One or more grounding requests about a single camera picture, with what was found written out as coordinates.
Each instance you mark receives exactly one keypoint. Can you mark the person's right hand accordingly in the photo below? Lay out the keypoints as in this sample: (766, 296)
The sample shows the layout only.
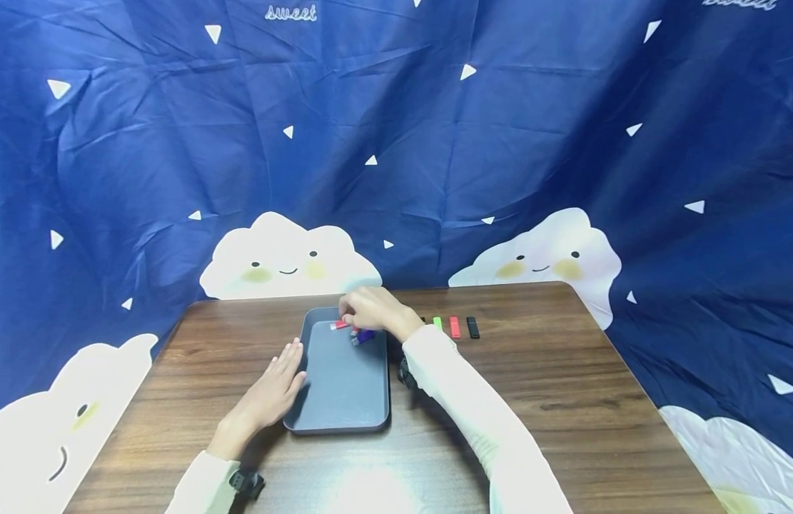
(380, 310)

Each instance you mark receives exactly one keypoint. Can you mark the person's left hand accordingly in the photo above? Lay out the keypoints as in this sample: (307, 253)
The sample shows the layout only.
(271, 396)

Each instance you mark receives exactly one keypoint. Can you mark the person's left thumb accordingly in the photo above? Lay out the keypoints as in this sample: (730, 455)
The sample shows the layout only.
(300, 382)

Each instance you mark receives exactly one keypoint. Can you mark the person's right fingers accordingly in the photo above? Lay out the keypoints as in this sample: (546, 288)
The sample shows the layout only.
(352, 318)

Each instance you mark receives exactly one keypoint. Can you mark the person's left fingers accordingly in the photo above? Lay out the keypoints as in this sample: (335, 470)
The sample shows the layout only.
(287, 360)

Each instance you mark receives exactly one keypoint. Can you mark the red lighter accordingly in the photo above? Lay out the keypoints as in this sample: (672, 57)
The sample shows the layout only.
(455, 327)
(338, 325)

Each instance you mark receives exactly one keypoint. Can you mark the person's left forearm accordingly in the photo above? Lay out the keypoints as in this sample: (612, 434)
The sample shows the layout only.
(206, 478)

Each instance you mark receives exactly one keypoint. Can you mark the person's right forearm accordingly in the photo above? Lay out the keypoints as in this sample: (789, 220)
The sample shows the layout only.
(473, 421)

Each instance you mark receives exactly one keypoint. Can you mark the purple lighter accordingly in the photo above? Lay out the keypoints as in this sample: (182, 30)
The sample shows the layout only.
(364, 337)

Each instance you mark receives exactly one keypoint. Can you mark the grey rectangular tray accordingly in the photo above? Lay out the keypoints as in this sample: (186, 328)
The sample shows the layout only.
(345, 385)

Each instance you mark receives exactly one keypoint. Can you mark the black wrist band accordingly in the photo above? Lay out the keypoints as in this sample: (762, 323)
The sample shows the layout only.
(407, 374)
(248, 484)

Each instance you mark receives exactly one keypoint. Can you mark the black lighter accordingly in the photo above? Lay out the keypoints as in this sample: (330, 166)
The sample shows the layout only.
(473, 327)

